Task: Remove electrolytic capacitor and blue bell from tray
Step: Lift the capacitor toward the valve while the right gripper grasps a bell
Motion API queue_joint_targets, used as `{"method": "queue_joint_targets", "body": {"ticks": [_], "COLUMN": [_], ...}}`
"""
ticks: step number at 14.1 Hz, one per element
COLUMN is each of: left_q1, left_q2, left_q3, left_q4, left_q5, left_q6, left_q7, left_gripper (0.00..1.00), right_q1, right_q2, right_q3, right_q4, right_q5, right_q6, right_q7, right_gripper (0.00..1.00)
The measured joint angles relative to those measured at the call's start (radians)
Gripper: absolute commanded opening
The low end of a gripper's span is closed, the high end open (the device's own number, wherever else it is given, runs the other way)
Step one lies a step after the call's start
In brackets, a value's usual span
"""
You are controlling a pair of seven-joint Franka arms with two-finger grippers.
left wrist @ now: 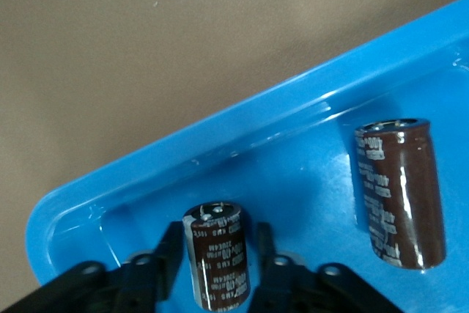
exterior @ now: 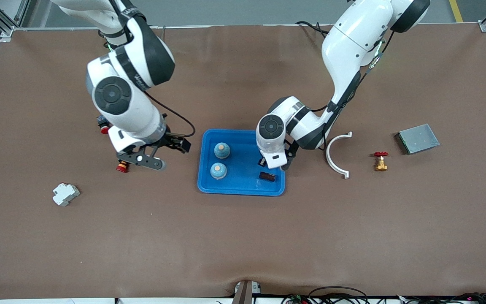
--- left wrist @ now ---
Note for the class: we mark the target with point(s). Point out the dark brown capacitor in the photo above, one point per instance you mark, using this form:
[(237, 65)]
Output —
[(403, 195), (220, 254)]

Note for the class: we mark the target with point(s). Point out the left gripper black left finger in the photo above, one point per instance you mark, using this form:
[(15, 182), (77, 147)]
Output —
[(139, 283)]

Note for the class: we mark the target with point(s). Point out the blue plastic tray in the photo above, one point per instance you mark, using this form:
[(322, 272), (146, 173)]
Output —
[(293, 188)]

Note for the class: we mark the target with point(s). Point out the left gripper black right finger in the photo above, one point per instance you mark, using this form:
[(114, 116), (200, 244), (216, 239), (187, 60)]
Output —
[(300, 287)]

